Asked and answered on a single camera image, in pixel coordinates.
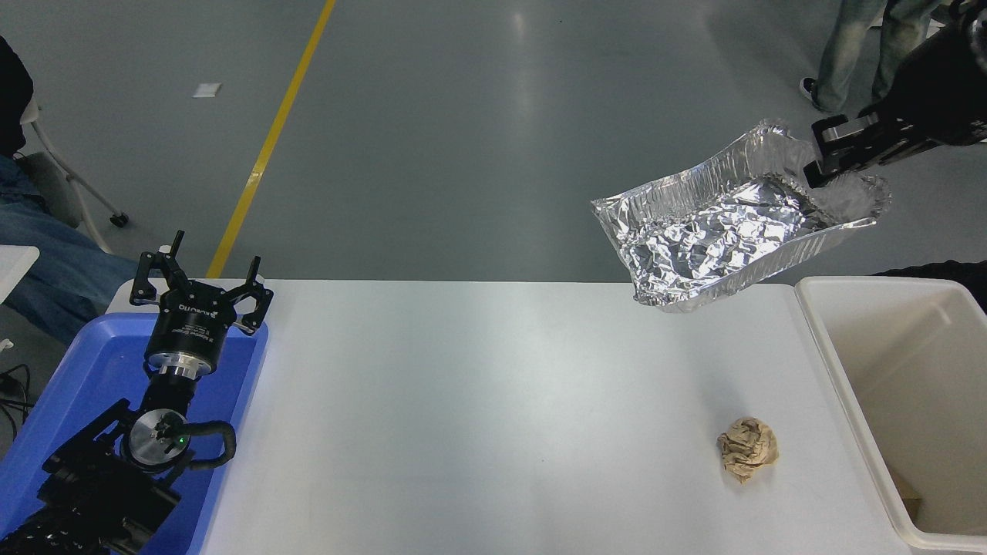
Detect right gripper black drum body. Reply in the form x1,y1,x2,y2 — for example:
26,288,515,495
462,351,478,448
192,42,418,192
878,19,987,149

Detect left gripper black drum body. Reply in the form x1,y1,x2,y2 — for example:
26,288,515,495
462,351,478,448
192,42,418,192
146,281,237,362

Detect foil plate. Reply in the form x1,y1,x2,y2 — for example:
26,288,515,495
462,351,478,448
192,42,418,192
591,119,892,314

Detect standing person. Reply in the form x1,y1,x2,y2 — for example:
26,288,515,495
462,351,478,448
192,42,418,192
800,0,948,116

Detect seated person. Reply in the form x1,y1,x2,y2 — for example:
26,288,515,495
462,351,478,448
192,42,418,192
0,35,147,348

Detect blue plastic tray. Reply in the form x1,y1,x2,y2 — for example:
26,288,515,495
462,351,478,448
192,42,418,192
0,312,269,555

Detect black object behind bin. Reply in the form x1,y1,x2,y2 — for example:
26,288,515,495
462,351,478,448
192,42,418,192
873,259,987,311

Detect large pale bin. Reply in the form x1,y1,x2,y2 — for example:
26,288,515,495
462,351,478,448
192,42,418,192
794,276,987,553

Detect crumpled tan paper ball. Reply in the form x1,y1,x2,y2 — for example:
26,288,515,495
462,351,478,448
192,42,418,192
716,417,780,485

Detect white frame chair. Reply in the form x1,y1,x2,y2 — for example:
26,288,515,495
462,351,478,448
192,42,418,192
15,99,130,255

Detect black floor cables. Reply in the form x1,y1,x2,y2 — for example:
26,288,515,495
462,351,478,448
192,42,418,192
0,364,32,442

